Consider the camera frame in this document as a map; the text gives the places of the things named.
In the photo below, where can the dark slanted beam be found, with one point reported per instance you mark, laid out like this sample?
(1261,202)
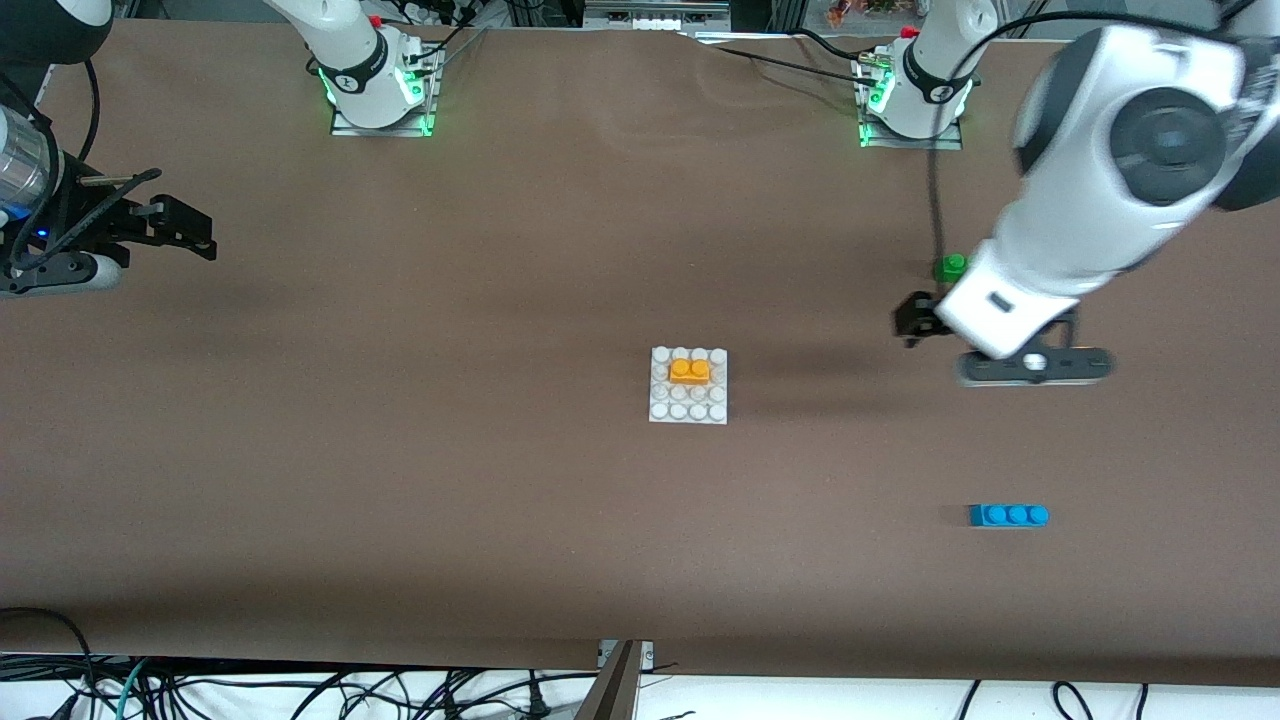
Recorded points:
(610,695)

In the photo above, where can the blue three-stud block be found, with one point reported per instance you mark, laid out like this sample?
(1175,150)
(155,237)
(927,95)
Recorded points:
(1005,516)

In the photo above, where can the green two-stud block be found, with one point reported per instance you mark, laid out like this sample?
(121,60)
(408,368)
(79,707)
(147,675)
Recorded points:
(948,268)

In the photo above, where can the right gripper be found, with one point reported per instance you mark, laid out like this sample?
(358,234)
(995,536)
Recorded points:
(88,222)

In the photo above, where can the white studded base plate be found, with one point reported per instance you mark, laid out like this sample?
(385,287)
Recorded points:
(690,408)

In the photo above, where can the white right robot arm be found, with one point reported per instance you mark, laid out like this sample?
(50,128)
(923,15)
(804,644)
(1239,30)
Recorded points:
(355,50)

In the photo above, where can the white power strip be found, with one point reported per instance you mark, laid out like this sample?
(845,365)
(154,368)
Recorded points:
(645,23)

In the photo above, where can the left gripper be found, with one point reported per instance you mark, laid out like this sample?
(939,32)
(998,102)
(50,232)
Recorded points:
(917,317)

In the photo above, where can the yellow two-stud block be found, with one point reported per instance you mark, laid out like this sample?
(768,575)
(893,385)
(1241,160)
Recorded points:
(690,372)

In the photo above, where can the silver metal clamp bracket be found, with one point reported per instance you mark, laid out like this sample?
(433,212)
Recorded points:
(645,652)

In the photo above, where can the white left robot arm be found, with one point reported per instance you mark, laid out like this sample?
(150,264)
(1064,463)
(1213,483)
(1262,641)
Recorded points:
(1100,200)

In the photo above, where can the brown table cover sheet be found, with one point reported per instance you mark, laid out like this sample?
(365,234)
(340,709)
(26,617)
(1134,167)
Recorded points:
(600,550)

